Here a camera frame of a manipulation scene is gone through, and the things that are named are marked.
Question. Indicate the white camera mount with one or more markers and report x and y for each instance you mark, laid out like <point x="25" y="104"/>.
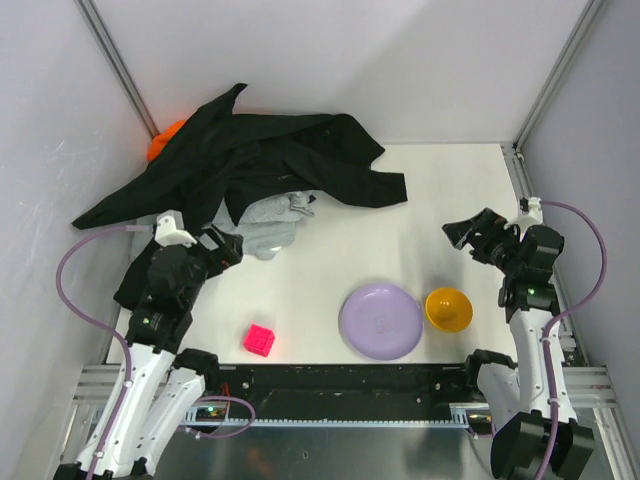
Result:
<point x="170" y="230"/>
<point x="530" y="214"/>

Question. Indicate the lilac plastic plate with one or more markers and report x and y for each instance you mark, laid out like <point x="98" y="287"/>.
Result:
<point x="382" y="321"/>

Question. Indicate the grey slotted cable duct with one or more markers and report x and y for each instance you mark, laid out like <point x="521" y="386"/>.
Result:
<point x="395" y="413"/>

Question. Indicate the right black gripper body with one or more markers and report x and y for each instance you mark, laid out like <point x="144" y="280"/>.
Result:
<point x="482" y="236"/>

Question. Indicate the orange cloth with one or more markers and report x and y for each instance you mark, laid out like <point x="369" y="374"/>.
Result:
<point x="160" y="141"/>

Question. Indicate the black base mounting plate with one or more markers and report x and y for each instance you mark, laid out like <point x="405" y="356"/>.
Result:
<point x="288" y="385"/>

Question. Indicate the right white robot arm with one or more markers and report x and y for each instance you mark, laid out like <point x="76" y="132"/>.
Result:
<point x="536" y="427"/>

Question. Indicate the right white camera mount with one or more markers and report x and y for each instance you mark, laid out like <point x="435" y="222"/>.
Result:
<point x="530" y="214"/>

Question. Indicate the left aluminium frame post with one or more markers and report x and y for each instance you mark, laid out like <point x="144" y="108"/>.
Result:
<point x="98" y="28"/>

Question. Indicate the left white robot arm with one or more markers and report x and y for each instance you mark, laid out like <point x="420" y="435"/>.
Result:
<point x="158" y="381"/>

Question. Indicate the grey cloth garment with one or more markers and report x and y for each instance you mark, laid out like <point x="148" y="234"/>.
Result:
<point x="268" y="225"/>

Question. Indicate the black cloth garment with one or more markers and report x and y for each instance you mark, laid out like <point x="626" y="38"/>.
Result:
<point x="220" y="158"/>

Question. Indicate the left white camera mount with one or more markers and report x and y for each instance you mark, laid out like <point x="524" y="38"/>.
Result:
<point x="170" y="230"/>

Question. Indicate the pink toy cube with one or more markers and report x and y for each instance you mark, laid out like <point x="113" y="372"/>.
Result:
<point x="259" y="340"/>

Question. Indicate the orange plastic bowl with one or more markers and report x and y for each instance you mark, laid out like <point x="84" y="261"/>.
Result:
<point x="449" y="310"/>

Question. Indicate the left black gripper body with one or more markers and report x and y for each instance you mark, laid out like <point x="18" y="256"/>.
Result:
<point x="220" y="248"/>

